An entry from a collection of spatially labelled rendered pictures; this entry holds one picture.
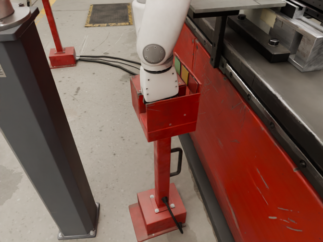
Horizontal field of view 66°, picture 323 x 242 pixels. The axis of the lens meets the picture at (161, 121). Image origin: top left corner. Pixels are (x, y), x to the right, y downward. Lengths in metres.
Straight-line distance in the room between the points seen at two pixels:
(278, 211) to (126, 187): 0.93
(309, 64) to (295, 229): 0.41
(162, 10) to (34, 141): 0.56
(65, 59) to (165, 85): 1.98
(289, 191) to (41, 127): 0.68
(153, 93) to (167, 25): 0.24
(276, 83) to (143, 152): 1.10
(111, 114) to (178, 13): 1.48
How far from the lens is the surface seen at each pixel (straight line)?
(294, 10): 0.81
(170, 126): 0.74
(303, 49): 0.75
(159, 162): 0.97
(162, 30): 0.50
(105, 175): 1.54
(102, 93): 2.15
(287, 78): 0.72
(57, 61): 2.61
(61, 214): 1.20
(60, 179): 0.98
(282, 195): 0.70
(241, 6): 0.76
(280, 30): 0.83
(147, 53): 0.52
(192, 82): 0.74
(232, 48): 0.82
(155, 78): 0.66
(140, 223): 1.34
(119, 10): 3.95
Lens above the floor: 1.22
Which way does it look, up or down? 42 degrees down
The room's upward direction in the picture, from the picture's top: straight up
